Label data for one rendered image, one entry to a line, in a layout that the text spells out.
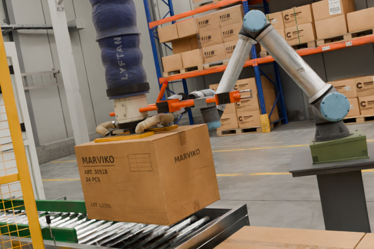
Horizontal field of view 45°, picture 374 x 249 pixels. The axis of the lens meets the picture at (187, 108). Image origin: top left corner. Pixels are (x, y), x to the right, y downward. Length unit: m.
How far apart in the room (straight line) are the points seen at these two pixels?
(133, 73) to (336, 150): 1.15
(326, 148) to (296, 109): 8.45
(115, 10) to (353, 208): 1.64
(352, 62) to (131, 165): 8.70
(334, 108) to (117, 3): 1.21
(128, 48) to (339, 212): 1.45
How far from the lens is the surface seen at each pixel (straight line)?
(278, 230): 2.23
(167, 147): 2.07
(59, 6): 5.39
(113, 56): 2.28
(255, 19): 2.41
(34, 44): 12.64
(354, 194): 2.64
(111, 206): 2.35
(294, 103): 10.96
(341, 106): 2.42
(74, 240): 2.60
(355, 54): 10.47
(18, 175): 2.44
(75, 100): 5.27
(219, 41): 10.25
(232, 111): 10.29
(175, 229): 2.51
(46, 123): 12.46
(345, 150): 2.53
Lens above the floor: 1.29
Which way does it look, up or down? 3 degrees down
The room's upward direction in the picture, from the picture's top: 10 degrees counter-clockwise
